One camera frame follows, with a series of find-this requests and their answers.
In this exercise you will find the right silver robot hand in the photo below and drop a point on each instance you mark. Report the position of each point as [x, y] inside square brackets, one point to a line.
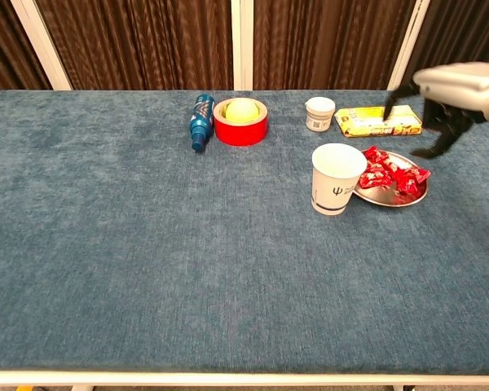
[464, 89]

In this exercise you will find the brown pleated curtain panel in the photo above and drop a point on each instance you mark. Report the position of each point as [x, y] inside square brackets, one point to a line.
[138, 40]
[4, 40]
[464, 36]
[326, 40]

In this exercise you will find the yellow biscuit box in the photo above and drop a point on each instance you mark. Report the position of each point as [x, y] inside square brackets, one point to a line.
[362, 122]

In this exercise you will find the blue tablecloth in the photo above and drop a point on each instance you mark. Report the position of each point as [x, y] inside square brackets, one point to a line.
[146, 244]

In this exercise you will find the silver metal plate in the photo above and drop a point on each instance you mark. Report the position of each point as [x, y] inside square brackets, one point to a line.
[383, 195]

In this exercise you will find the blue patterned bottle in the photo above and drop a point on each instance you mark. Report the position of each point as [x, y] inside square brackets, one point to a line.
[201, 118]

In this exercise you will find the yellow floor tape strip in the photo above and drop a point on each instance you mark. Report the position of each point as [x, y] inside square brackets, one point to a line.
[24, 388]

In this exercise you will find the white table frame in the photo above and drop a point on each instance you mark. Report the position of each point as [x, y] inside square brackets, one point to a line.
[244, 379]

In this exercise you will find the white screen frame post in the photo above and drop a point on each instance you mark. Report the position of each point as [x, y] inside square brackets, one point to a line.
[408, 45]
[42, 45]
[242, 40]

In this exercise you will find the white paper cup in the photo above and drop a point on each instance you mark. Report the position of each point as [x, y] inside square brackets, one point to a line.
[334, 191]

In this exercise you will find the small white jar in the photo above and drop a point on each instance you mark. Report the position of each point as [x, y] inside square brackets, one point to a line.
[318, 118]

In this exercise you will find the red tape roll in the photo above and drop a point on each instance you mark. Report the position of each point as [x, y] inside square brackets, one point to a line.
[240, 134]

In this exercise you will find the yellow-green ball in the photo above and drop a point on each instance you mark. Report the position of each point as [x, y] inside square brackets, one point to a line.
[241, 111]

